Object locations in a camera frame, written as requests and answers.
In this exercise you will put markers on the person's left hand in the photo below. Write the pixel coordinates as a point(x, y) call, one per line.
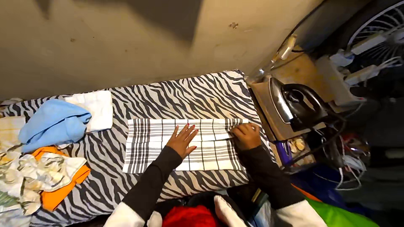
point(179, 143)

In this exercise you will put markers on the person's right hand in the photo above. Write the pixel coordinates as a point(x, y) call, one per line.
point(250, 139)

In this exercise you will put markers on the person's left thumb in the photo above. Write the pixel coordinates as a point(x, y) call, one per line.
point(191, 150)

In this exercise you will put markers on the person's right fingers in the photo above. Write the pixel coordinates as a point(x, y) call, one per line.
point(240, 130)

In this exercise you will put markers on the person's left little finger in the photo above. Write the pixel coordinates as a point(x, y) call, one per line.
point(175, 132)

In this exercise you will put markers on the person's left ring finger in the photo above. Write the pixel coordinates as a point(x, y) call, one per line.
point(184, 130)

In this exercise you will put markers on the person's left index finger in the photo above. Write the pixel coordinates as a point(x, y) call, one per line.
point(193, 135)

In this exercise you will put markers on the person's left middle finger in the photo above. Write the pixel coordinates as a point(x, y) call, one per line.
point(189, 131)

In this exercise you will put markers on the black white checked cloth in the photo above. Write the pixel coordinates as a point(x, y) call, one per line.
point(202, 154)

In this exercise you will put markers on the person's right forearm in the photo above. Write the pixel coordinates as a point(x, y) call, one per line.
point(274, 179)

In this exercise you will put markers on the person's left forearm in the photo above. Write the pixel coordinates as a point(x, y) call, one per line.
point(151, 179)

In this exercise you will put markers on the zebra print padded cover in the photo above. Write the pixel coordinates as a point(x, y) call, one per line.
point(186, 97)

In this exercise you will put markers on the brown cardboard box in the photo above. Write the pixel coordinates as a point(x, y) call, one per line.
point(268, 108)

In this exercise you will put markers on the purple plastic item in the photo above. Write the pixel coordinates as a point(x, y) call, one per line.
point(283, 153)

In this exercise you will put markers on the black silver clothes iron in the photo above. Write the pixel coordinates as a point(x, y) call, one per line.
point(292, 107)

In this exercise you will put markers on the person's legs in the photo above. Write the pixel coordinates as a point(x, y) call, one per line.
point(191, 217)

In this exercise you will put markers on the white folded cloth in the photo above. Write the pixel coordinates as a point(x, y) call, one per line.
point(102, 110)

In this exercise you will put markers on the dark blue bag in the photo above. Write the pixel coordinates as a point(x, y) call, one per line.
point(318, 183)

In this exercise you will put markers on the white plug adapter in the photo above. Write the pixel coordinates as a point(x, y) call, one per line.
point(287, 48)

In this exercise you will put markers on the white plastic container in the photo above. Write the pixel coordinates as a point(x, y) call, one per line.
point(339, 90)

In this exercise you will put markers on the blue cloth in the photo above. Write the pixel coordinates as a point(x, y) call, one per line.
point(56, 124)

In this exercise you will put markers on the bright green cloth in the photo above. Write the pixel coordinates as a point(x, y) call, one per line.
point(341, 217)

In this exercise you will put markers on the orange cloth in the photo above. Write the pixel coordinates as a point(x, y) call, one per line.
point(55, 197)

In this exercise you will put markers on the crumpled cream patterned cloth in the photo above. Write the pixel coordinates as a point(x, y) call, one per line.
point(41, 173)

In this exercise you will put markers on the yellow checked cloth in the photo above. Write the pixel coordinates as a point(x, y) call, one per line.
point(11, 132)

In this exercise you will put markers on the white spoked fan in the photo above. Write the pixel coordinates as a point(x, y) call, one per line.
point(386, 34)

